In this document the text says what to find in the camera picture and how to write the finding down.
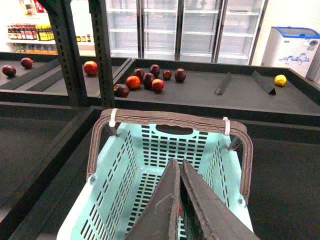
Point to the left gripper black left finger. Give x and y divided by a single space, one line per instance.
159 220

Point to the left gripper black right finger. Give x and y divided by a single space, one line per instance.
205 216

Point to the light blue plastic basket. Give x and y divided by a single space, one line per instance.
129 168

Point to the brown basket handle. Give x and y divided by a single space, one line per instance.
210 125

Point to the red apple front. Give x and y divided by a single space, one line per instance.
158 85

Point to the dark red apple back right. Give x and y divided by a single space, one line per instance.
180 75

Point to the small dark red apple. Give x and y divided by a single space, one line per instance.
167 75

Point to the dark red apple back left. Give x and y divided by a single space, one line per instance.
155 70

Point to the red apple left tray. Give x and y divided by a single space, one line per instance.
90 68

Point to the dark red apple far left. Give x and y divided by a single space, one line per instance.
27 62

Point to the flat black shelf divider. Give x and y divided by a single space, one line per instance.
223 84

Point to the black rear display tray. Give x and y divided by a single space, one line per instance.
296 103

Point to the dark plum front left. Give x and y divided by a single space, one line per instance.
121 90

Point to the orange fruit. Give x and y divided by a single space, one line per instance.
133 82

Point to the black triangular shelf divider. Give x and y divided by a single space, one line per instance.
262 82

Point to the dark plum middle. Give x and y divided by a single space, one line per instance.
147 80

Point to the dark plum behind orange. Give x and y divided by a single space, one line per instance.
139 73

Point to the yellow lemon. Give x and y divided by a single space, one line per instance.
280 80

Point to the glass door display fridges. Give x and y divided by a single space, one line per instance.
205 31

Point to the white chest freezer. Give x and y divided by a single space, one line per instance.
291 47

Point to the black divider strip left tray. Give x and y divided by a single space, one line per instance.
27 77

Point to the dark plum far left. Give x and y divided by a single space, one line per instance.
9 70

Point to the bottles on store shelf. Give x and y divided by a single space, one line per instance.
39 32

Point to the black perforated shelf post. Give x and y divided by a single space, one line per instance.
98 12

